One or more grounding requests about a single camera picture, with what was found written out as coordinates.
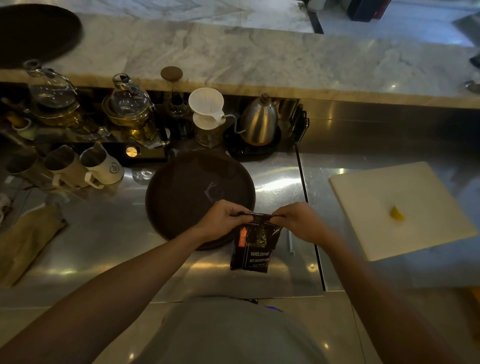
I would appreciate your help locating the steel gooseneck kettle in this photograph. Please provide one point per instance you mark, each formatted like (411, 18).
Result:
(258, 120)

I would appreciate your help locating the person's grey shirt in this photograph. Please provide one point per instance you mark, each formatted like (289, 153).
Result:
(228, 332)

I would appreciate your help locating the person's left forearm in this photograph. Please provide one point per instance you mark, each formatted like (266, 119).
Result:
(95, 303)

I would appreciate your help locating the round dark tray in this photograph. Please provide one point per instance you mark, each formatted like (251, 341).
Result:
(35, 33)

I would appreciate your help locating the glass bottle with cork lid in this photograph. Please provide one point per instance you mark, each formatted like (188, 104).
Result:
(173, 92)

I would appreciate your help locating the person's right hand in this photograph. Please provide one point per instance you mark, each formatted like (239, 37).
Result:
(303, 223)

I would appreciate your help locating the steel milk pitcher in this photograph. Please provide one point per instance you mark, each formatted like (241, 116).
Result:
(65, 165)
(24, 165)

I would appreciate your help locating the black coffee bag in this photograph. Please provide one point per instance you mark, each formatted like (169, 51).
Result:
(255, 245)

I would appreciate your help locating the glass coffee server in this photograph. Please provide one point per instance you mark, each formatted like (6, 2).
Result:
(207, 135)

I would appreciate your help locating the person's right thumb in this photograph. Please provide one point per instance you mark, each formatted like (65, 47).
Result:
(280, 219)

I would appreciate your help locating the round brown tray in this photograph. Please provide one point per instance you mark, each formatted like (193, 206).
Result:
(195, 191)

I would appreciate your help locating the person's left thumb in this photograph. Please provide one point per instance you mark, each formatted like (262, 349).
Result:
(242, 215)

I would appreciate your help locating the white milk pitcher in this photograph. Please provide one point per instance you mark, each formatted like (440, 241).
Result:
(102, 165)

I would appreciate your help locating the brown cloth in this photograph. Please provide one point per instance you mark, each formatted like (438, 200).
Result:
(26, 240)

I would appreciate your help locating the yellow lemon wedge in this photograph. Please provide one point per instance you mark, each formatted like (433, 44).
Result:
(397, 213)

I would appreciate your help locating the person's left hand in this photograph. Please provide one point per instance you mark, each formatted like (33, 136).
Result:
(219, 221)

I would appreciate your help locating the black tea warmer stand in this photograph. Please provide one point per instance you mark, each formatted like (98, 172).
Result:
(138, 148)

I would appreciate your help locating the white cutting board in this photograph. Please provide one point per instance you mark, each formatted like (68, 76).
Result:
(401, 210)

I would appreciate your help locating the black kettle base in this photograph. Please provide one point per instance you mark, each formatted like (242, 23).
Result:
(253, 148)

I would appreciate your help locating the white coffee dripper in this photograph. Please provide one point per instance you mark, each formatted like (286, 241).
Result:
(207, 107)

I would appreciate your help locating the person's right forearm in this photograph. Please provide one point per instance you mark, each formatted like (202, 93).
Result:
(382, 303)

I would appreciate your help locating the glass teapot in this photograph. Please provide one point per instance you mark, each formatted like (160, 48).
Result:
(50, 90)
(129, 101)

